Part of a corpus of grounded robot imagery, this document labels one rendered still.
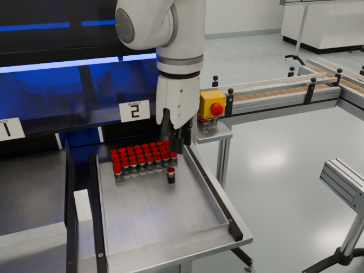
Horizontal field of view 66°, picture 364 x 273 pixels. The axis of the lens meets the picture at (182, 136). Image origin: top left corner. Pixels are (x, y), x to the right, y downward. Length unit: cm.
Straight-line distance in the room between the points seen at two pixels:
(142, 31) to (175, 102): 15
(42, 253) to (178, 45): 50
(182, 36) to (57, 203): 52
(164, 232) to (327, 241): 140
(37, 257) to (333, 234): 167
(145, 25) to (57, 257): 49
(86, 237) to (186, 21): 49
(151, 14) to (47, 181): 59
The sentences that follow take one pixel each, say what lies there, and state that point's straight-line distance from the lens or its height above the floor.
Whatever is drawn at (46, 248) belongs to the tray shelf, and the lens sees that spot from 70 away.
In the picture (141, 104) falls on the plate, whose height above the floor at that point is 104.
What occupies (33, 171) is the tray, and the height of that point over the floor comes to 88.
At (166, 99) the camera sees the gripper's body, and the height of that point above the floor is 118.
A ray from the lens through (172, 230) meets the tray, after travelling 66.
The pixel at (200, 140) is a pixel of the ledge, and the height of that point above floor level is 88.
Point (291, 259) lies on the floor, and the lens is 178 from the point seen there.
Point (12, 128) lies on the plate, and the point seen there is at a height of 102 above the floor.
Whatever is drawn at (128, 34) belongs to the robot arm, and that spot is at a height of 131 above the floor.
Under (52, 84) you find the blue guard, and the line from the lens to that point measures 79.
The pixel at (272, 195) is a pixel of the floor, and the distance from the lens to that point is 209.
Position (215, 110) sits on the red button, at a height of 100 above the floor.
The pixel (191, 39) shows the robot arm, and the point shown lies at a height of 129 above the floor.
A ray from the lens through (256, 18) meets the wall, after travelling 637.
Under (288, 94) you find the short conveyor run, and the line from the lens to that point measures 121.
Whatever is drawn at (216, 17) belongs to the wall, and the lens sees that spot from 594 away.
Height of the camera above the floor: 140
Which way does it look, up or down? 33 degrees down
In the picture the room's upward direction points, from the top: straight up
